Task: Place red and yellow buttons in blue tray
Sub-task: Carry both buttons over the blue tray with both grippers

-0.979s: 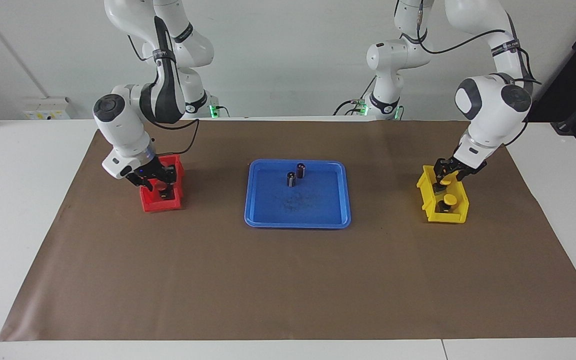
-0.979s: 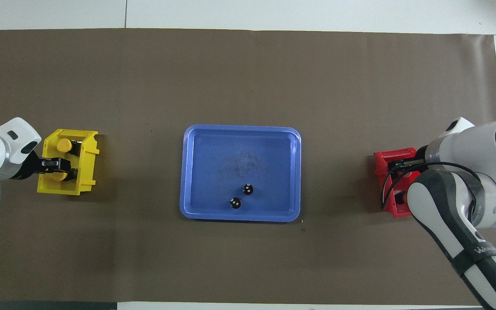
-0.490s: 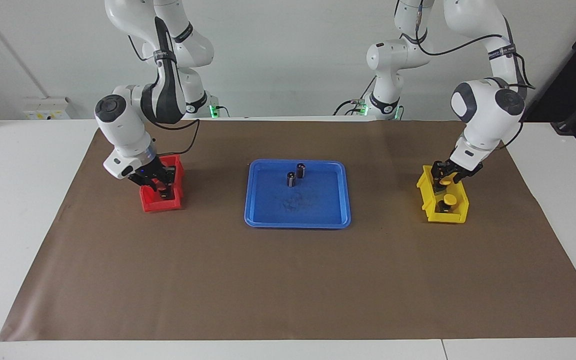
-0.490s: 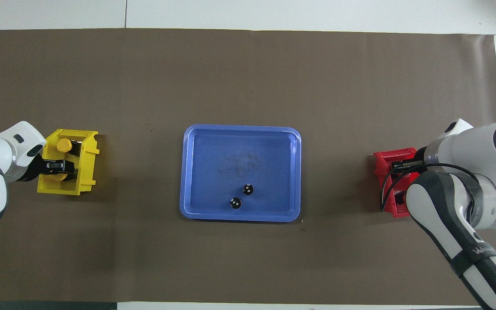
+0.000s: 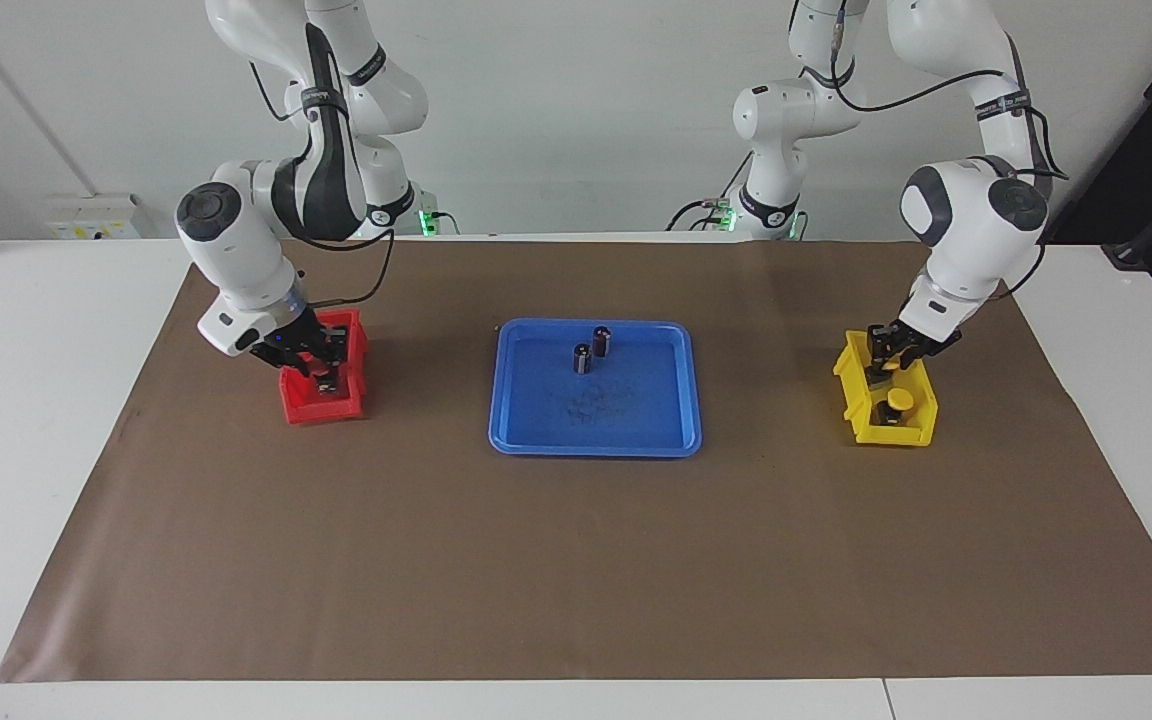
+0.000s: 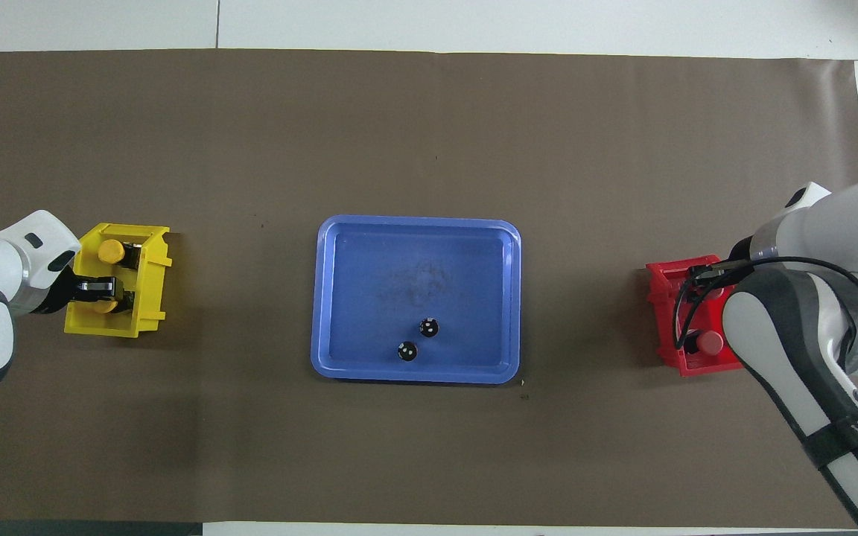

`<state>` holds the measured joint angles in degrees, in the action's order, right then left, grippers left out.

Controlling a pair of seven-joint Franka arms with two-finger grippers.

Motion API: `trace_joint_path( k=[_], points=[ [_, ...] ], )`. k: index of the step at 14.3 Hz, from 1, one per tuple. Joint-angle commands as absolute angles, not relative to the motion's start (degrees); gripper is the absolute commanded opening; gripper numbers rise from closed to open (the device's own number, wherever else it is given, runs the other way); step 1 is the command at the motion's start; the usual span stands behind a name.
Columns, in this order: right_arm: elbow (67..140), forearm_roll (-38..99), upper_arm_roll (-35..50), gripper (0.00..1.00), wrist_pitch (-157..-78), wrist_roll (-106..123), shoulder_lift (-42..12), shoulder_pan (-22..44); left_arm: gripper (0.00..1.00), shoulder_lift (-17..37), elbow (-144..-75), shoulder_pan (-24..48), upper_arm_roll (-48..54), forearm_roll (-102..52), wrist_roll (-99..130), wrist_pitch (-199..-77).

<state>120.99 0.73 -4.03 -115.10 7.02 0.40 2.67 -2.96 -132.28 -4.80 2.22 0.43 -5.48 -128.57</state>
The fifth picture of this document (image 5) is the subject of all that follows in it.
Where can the blue plastic tray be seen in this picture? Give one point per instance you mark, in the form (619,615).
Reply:
(626,420)

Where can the white wall socket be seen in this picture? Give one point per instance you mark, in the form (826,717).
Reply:
(91,215)

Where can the yellow plastic bin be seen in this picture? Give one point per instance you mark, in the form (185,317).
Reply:
(921,415)

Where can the yellow push button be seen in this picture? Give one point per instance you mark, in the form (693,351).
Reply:
(891,366)
(900,398)

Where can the brown paper mat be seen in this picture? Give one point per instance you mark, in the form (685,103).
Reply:
(576,560)

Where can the red push button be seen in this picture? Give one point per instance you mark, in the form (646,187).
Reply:
(328,384)

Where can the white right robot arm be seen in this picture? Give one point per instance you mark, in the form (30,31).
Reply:
(236,250)

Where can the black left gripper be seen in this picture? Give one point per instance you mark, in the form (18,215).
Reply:
(916,340)

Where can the red plastic bin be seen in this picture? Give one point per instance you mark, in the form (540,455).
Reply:
(296,408)

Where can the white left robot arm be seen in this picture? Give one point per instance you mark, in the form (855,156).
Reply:
(976,230)

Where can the black cylindrical capacitor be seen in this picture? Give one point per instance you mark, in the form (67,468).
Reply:
(583,359)
(602,340)

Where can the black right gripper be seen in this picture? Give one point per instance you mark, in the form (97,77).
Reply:
(291,345)

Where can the green lit connector box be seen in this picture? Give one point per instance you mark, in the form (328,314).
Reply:
(424,220)
(725,216)

